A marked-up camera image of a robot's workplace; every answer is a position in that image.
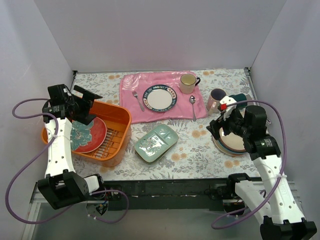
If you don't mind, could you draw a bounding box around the cream mug black handle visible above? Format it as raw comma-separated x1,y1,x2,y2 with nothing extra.
179,73,201,94

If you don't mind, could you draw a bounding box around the dark green mug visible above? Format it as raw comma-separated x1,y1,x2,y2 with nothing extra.
229,93,248,110

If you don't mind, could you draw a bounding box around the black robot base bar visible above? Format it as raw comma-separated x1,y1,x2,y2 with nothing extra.
104,178,245,212

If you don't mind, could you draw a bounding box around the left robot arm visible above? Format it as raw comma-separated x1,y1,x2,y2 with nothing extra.
38,84,107,210

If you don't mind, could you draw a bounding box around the floral tablecloth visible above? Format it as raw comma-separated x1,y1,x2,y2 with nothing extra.
72,69,260,181

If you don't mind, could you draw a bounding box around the metal fork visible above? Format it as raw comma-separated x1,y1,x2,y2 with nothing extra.
132,91,145,112

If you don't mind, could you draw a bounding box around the aluminium frame rail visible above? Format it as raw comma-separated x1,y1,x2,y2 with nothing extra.
244,66,286,181

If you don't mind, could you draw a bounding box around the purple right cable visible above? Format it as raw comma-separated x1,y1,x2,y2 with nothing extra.
211,100,286,230

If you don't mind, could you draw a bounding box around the light green divided tray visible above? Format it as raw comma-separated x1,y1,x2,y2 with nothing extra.
134,124,179,164

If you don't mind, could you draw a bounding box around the orange plastic bin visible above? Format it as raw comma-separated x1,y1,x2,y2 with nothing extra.
41,99,133,168

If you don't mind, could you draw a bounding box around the cream plate dark red rim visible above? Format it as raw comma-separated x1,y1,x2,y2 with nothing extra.
211,128,247,157

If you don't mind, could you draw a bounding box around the pink cloth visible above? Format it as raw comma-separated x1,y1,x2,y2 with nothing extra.
119,71,207,124

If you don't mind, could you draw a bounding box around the wooden handled metal spatula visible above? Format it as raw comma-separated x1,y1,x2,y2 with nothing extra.
245,94,271,126

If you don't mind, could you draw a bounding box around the white plate green rim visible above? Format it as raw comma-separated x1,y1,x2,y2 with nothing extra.
142,84,178,113

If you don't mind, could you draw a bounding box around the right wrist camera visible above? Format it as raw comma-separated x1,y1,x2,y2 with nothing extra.
217,95,237,120

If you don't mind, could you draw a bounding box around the red and teal floral plate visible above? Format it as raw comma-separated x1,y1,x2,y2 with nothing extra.
70,117,107,154

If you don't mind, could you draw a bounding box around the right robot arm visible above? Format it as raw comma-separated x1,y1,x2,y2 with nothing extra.
207,105,317,240

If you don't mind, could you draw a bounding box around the pink mug purple inside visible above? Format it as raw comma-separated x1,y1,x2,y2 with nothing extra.
206,88,226,115

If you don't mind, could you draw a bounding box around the metal spoon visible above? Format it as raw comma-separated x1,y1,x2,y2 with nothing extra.
189,95,197,122

